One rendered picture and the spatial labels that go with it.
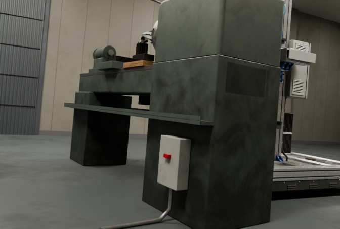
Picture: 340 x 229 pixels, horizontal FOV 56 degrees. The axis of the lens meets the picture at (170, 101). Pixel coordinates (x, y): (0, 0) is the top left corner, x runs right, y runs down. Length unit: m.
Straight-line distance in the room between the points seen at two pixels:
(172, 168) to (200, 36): 0.69
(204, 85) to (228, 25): 0.31
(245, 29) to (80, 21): 4.25
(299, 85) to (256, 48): 1.18
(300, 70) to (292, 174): 0.89
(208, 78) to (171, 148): 0.41
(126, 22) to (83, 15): 0.75
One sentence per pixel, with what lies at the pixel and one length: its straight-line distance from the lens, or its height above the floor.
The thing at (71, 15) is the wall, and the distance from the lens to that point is 5.68.
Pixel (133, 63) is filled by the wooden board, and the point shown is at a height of 0.89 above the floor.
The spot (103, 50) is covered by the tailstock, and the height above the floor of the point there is 1.09.
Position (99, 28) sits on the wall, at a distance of 5.74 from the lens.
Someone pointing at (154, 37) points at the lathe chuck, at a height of 1.05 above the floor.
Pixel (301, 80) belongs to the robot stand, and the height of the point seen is 0.91.
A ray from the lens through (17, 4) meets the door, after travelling 5.58.
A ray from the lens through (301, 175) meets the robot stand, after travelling 2.59.
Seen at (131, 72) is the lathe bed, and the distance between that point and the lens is 2.38.
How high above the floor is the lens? 0.59
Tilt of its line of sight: 1 degrees up
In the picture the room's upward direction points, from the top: 5 degrees clockwise
